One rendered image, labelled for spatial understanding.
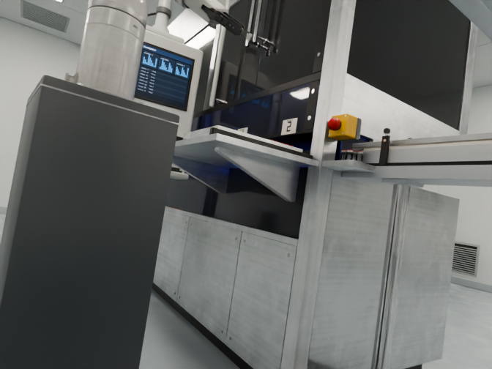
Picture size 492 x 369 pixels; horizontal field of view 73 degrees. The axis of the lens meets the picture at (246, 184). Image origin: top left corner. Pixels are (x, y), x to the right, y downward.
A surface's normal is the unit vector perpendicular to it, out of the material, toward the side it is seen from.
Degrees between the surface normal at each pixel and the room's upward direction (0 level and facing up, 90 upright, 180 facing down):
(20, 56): 90
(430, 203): 90
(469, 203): 90
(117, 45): 90
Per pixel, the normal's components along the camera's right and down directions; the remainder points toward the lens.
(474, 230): -0.82, -0.15
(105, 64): 0.29, -0.01
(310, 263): 0.55, 0.04
